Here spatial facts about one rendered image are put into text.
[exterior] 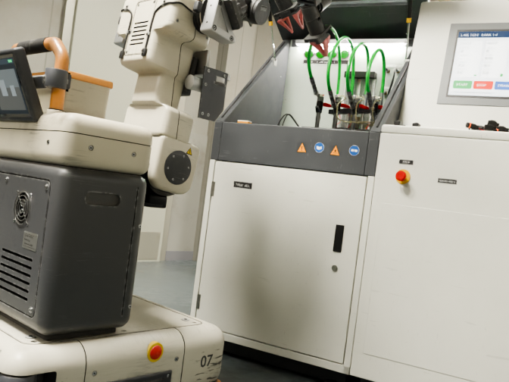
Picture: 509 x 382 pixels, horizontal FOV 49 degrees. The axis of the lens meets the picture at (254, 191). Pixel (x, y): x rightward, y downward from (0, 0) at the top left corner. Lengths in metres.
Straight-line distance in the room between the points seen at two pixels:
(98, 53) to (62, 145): 3.00
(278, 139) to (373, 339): 0.83
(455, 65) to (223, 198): 1.06
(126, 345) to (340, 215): 0.97
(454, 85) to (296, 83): 0.83
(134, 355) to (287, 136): 1.09
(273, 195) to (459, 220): 0.70
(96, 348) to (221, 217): 1.03
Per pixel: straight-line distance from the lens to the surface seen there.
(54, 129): 1.38
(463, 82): 2.34
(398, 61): 2.69
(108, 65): 4.36
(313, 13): 2.09
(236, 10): 1.68
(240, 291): 2.28
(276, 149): 2.21
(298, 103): 2.81
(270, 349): 2.26
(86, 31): 4.29
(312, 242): 2.14
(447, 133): 2.04
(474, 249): 2.00
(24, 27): 4.13
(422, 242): 2.02
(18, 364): 1.36
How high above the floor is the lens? 0.69
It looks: level
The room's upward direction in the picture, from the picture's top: 7 degrees clockwise
